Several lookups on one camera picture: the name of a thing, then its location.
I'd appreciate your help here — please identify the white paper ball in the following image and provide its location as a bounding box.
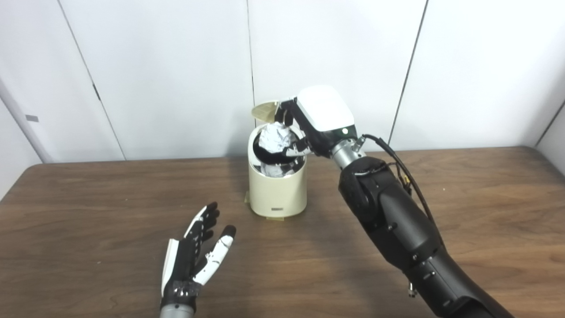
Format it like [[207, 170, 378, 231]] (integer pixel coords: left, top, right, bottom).
[[258, 123, 295, 153]]

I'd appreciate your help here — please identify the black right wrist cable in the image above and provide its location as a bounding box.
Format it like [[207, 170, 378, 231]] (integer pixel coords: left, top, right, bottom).
[[358, 134, 438, 226]]

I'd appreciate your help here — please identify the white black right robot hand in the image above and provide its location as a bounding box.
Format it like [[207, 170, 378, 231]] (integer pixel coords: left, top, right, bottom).
[[275, 85, 359, 159]]

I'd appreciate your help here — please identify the cream-colored lidded bin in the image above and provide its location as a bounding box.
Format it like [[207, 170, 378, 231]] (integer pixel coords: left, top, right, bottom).
[[248, 101, 307, 218]]

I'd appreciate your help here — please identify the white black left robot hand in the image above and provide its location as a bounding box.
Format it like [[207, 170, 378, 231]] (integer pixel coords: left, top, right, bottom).
[[160, 202, 237, 310]]

